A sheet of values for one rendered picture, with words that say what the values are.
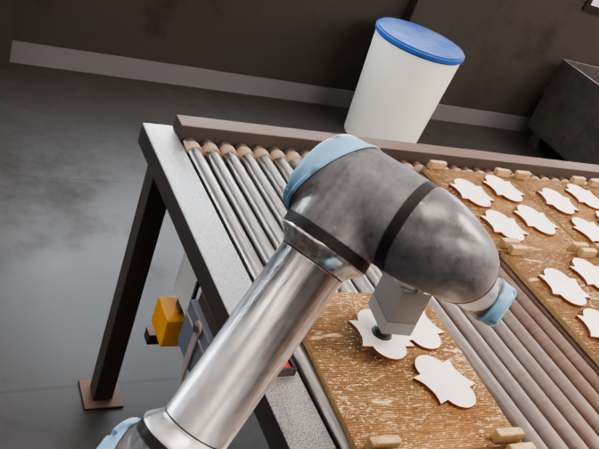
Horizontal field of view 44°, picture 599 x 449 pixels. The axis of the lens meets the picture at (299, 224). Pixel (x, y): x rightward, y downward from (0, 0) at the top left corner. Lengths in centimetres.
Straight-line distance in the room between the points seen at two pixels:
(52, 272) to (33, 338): 36
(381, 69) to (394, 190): 371
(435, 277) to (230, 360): 24
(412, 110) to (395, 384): 327
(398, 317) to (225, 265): 39
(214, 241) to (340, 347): 38
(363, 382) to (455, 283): 58
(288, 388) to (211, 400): 50
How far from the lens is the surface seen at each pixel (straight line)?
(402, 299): 136
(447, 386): 146
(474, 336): 168
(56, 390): 246
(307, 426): 129
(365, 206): 81
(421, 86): 449
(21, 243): 299
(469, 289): 86
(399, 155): 231
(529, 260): 206
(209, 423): 85
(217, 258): 156
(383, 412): 135
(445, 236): 80
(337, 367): 138
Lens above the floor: 180
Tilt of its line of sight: 30 degrees down
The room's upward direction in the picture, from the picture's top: 22 degrees clockwise
